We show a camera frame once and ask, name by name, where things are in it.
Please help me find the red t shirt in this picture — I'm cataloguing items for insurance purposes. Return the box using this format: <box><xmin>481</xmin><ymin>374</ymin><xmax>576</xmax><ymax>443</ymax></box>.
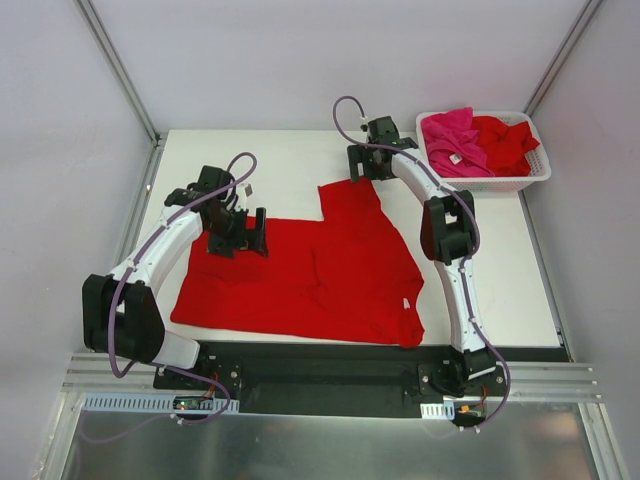
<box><xmin>472</xmin><ymin>116</ymin><xmax>540</xmax><ymax>177</ymax></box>
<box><xmin>171</xmin><ymin>180</ymin><xmax>424</xmax><ymax>348</ymax></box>

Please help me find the white perforated plastic basket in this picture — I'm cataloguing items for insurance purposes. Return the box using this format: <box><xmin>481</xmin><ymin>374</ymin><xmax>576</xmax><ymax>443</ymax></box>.
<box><xmin>415</xmin><ymin>109</ymin><xmax>551</xmax><ymax>192</ymax></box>

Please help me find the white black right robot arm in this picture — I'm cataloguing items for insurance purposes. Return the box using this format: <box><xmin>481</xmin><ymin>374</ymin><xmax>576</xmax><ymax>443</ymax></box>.
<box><xmin>347</xmin><ymin>116</ymin><xmax>497</xmax><ymax>398</ymax></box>

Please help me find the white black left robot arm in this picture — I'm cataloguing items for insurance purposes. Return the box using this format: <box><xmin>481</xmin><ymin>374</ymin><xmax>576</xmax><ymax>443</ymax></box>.
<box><xmin>81</xmin><ymin>166</ymin><xmax>268</xmax><ymax>389</ymax></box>

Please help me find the pink t shirt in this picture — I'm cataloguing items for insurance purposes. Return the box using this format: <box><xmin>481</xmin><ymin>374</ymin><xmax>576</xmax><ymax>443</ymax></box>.
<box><xmin>419</xmin><ymin>107</ymin><xmax>494</xmax><ymax>178</ymax></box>

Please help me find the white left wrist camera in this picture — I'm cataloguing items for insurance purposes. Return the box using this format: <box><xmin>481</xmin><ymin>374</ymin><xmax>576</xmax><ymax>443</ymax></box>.
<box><xmin>235</xmin><ymin>182</ymin><xmax>253</xmax><ymax>211</ymax></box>

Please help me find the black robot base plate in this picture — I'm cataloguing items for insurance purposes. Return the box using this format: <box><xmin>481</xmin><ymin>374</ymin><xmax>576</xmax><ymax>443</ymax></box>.
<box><xmin>152</xmin><ymin>339</ymin><xmax>509</xmax><ymax>419</ymax></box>

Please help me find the left white cable duct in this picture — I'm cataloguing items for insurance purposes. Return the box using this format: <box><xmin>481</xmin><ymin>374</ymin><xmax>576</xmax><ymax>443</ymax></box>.
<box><xmin>84</xmin><ymin>393</ymin><xmax>240</xmax><ymax>415</ymax></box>

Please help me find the white cable duct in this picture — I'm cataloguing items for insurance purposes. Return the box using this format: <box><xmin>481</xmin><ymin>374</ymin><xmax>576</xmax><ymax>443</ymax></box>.
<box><xmin>84</xmin><ymin>393</ymin><xmax>240</xmax><ymax>415</ymax></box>
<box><xmin>420</xmin><ymin>401</ymin><xmax>455</xmax><ymax>421</ymax></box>

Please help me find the left aluminium frame post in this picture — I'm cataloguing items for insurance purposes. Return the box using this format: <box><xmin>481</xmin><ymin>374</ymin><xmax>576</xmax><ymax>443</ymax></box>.
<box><xmin>74</xmin><ymin>0</ymin><xmax>161</xmax><ymax>145</ymax></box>

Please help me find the aluminium frame post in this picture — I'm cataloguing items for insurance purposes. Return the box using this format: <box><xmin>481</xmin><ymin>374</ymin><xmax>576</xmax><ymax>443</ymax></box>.
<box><xmin>523</xmin><ymin>0</ymin><xmax>606</xmax><ymax>117</ymax></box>
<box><xmin>74</xmin><ymin>0</ymin><xmax>161</xmax><ymax>145</ymax></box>

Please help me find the right white cable duct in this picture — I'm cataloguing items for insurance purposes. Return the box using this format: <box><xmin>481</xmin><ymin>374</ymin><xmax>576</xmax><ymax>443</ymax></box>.
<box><xmin>420</xmin><ymin>401</ymin><xmax>455</xmax><ymax>421</ymax></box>

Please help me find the right aluminium frame post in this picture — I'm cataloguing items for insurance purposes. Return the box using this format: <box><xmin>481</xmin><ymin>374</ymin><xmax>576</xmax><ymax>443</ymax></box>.
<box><xmin>523</xmin><ymin>0</ymin><xmax>606</xmax><ymax>117</ymax></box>

